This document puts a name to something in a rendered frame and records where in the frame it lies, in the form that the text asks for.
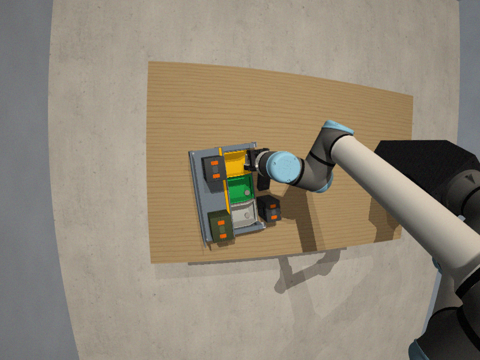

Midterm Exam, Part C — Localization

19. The yellow bin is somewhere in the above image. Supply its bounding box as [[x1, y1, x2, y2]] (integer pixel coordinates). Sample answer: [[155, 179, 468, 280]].
[[224, 150, 251, 178]]

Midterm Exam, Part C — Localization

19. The grey metal rack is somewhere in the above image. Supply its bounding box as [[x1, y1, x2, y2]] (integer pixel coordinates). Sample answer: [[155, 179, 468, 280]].
[[188, 141, 266, 248]]

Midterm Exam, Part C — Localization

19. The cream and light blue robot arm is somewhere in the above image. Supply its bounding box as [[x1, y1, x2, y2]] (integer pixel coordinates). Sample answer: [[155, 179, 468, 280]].
[[255, 120, 480, 360]]

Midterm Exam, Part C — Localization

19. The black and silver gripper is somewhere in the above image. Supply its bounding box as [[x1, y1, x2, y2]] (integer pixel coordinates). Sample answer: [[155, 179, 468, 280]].
[[243, 149, 269, 171]]

